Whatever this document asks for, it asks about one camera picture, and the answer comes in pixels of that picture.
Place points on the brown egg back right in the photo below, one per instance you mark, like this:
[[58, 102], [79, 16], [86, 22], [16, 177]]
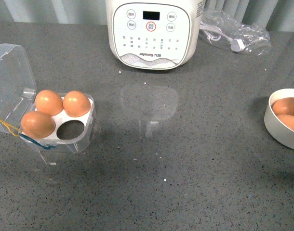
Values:
[[76, 104]]

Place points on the brown egg back left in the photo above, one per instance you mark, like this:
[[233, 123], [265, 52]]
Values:
[[49, 102]]

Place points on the white soy milk blender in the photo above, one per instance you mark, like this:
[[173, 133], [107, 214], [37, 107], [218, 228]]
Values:
[[153, 34]]

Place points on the clear plastic egg box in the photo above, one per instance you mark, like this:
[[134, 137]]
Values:
[[18, 91]]

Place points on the white round bowl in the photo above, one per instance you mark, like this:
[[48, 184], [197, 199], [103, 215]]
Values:
[[278, 130]]

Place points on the brown egg in bowl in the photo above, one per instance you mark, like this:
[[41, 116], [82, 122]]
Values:
[[287, 120], [284, 106]]

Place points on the clear plastic bag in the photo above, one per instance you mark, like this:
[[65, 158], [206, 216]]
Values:
[[220, 30]]

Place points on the brown egg front left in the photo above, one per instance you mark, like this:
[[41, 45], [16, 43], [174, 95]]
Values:
[[37, 125]]

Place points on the brown egg in bowl lower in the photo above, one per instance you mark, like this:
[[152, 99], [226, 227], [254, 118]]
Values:
[[287, 120]]

